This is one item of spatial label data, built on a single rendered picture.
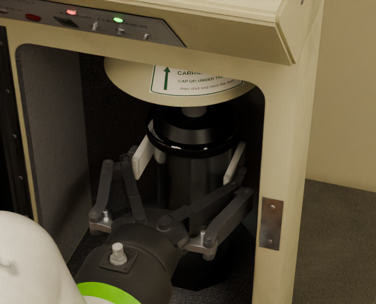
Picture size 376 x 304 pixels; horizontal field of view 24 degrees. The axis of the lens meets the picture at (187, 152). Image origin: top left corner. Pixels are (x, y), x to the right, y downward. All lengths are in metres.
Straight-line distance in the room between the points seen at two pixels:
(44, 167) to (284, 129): 0.30
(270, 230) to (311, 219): 0.40
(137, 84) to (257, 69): 0.14
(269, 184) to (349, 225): 0.45
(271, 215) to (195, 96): 0.15
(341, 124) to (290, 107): 0.53
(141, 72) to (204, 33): 0.18
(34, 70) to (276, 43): 0.33
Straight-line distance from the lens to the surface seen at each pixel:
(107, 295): 0.79
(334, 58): 1.30
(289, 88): 0.81
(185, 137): 0.95
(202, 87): 0.88
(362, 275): 1.25
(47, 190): 1.04
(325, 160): 1.40
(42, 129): 0.99
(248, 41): 0.71
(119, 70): 0.91
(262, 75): 0.81
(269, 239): 0.93
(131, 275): 0.81
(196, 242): 0.89
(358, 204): 1.36
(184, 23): 0.70
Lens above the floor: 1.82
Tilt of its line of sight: 38 degrees down
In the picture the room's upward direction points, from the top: straight up
